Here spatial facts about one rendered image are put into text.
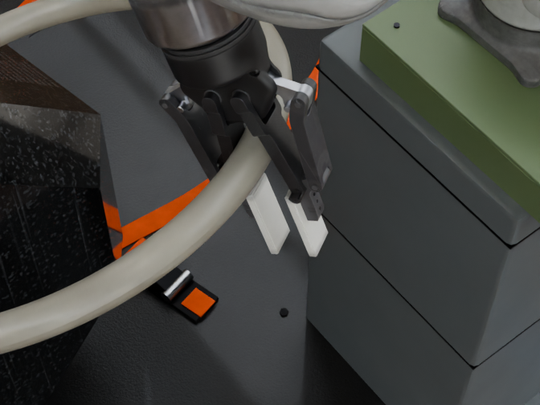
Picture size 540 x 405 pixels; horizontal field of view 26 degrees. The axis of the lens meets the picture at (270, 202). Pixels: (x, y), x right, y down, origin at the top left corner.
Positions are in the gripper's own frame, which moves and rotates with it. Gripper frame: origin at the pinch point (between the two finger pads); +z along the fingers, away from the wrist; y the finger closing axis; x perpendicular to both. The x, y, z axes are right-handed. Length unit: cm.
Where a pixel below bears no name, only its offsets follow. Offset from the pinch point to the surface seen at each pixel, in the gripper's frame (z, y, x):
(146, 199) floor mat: 81, 95, -81
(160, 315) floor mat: 89, 83, -57
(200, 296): 89, 76, -63
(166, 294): 86, 81, -60
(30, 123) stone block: 23, 66, -38
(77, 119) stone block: 30, 66, -47
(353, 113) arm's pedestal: 36, 25, -56
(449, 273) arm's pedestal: 58, 13, -46
